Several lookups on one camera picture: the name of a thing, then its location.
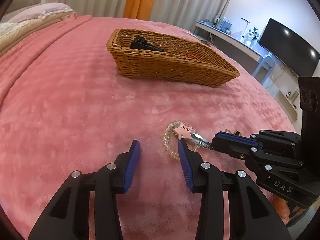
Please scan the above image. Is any pink star hair clip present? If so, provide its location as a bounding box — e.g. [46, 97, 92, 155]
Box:
[173, 122, 212, 150]

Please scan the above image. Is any clear bead bracelet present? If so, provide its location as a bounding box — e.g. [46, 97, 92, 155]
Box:
[163, 120, 201, 161]

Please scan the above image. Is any black hair claw clip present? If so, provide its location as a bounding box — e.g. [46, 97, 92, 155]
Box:
[130, 36, 165, 52]

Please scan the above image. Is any person's right hand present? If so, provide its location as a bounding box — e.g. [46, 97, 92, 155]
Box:
[272, 195, 305, 224]

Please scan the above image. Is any light blue chair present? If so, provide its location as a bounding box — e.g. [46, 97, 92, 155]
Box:
[252, 55, 276, 85]

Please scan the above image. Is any white desk lamp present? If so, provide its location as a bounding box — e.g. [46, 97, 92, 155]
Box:
[241, 17, 250, 38]

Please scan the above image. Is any black television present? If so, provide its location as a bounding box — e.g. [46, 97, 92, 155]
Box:
[259, 18, 319, 77]

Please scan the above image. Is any brown wicker basket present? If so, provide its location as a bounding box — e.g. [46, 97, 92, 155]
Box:
[106, 29, 240, 87]

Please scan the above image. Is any pink fleece blanket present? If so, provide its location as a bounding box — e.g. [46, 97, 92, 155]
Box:
[1, 16, 294, 239]

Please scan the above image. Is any white desk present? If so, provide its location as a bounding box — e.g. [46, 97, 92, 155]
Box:
[194, 21, 263, 63]

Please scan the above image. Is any white patterned pillow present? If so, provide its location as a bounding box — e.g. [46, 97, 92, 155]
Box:
[0, 22, 25, 36]

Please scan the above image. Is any pink pillow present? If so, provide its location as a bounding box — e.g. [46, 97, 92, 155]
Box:
[8, 3, 74, 23]

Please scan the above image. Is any beige headboard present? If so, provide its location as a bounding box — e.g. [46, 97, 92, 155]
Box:
[3, 0, 45, 16]

